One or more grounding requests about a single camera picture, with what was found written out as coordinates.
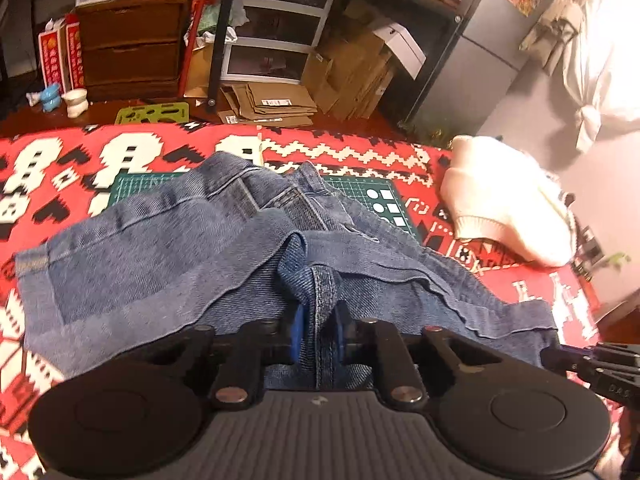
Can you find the christmas garland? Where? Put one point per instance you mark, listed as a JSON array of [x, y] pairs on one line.
[[430, 135]]

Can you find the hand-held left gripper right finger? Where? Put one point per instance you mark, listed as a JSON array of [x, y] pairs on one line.
[[342, 332]]

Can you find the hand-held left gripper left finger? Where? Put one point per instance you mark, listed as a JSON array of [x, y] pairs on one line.
[[298, 332]]

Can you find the white plastic bag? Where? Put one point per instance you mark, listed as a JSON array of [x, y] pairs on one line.
[[220, 25]]

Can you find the green plastic stool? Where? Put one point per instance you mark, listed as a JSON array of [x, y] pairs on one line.
[[150, 114]]

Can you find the white ceramic bowl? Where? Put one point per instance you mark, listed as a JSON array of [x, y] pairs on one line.
[[76, 102]]

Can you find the white plastic drawer unit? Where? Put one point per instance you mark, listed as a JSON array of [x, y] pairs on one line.
[[272, 45]]

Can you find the beige hanging jacket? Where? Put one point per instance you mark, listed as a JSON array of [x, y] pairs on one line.
[[550, 35]]

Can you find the green plant sprig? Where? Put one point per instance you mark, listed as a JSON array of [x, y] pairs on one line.
[[617, 260]]

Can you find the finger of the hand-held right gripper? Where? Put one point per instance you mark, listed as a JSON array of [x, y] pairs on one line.
[[565, 360]]

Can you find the red printed carton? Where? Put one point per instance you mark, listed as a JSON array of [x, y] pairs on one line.
[[51, 57], [75, 55]]

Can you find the blue denim shorts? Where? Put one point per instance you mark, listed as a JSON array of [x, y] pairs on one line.
[[150, 260]]

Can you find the leaning brown cardboard sheets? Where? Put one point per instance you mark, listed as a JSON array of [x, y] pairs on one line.
[[345, 70]]

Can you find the red patterned blanket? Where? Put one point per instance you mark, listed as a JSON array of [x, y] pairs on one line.
[[60, 170]]

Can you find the grey refrigerator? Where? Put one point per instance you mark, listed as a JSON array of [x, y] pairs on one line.
[[500, 60]]

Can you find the green cutting mat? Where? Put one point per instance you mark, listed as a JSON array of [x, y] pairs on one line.
[[360, 185]]

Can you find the white curtain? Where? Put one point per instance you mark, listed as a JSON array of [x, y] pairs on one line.
[[605, 35]]

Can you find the white knit sweater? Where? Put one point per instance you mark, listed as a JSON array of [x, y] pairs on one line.
[[500, 195]]

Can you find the black metal frame desk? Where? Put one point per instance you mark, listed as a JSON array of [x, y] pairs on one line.
[[222, 50]]

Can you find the white shoe box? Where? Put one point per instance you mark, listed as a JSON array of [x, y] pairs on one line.
[[405, 50]]

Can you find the brown wooden drawer cabinet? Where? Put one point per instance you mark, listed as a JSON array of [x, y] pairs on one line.
[[130, 65]]

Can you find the wall power outlet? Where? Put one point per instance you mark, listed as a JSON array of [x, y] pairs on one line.
[[587, 245]]

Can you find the stack of flattened cardboard boxes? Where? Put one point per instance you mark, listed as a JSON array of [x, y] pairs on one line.
[[280, 102]]

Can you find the blue cat-shaped bowl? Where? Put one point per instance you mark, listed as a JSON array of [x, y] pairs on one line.
[[51, 98]]

